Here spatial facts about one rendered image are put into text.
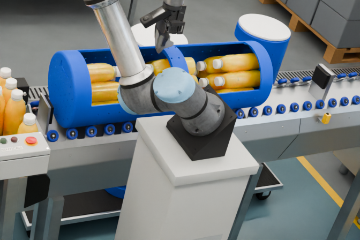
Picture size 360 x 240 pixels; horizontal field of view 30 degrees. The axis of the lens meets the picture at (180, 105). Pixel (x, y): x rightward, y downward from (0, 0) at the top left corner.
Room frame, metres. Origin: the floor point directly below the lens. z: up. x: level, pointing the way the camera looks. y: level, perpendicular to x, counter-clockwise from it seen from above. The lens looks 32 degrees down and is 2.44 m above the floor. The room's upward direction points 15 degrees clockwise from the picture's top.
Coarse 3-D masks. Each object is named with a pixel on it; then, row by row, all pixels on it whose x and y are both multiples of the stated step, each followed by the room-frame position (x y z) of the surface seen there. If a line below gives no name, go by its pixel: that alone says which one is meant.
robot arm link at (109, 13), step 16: (96, 0) 1.81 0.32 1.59; (112, 0) 1.84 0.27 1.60; (96, 16) 1.84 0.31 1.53; (112, 16) 1.83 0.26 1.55; (112, 32) 1.82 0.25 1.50; (128, 32) 1.84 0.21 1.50; (112, 48) 1.82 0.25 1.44; (128, 48) 1.83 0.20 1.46; (128, 64) 1.82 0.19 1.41; (144, 64) 1.85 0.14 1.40; (128, 80) 1.81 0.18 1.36; (144, 80) 1.81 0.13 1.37; (128, 96) 1.80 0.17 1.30; (144, 96) 1.79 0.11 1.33; (128, 112) 1.81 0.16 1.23; (144, 112) 1.80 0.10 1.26
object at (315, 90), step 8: (320, 64) 2.85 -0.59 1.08; (320, 72) 2.80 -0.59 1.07; (328, 72) 2.79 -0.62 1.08; (312, 80) 2.84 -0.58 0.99; (320, 80) 2.78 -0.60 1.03; (328, 80) 2.77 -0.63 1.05; (312, 88) 2.83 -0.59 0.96; (320, 88) 2.79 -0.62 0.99; (328, 88) 2.78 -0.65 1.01; (320, 96) 2.78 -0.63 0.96
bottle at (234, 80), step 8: (232, 72) 2.44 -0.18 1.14; (240, 72) 2.45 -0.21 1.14; (248, 72) 2.47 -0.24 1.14; (256, 72) 2.49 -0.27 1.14; (224, 80) 2.40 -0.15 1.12; (232, 80) 2.40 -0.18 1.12; (240, 80) 2.42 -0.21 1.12; (248, 80) 2.44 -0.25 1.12; (256, 80) 2.47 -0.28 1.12; (232, 88) 2.41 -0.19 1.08
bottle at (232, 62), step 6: (234, 54) 2.50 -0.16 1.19; (240, 54) 2.51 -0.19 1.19; (246, 54) 2.52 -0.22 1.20; (252, 54) 2.54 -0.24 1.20; (222, 60) 2.45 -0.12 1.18; (228, 60) 2.45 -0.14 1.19; (234, 60) 2.46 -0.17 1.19; (240, 60) 2.47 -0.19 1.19; (246, 60) 2.49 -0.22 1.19; (252, 60) 2.51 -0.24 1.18; (222, 66) 2.44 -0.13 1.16; (228, 66) 2.43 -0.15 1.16; (234, 66) 2.45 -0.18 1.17; (240, 66) 2.46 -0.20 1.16; (246, 66) 2.48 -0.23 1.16; (252, 66) 2.50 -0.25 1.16; (258, 66) 2.52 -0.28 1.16
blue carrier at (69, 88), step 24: (144, 48) 2.30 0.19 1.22; (168, 48) 2.33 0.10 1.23; (192, 48) 2.50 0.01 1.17; (216, 48) 2.58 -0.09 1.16; (240, 48) 2.66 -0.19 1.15; (264, 48) 2.54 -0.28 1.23; (48, 72) 2.17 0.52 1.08; (72, 72) 2.00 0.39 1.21; (264, 72) 2.45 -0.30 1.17; (72, 96) 1.97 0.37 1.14; (240, 96) 2.36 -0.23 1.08; (264, 96) 2.44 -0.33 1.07; (72, 120) 1.95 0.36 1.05; (96, 120) 2.01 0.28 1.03; (120, 120) 2.08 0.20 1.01
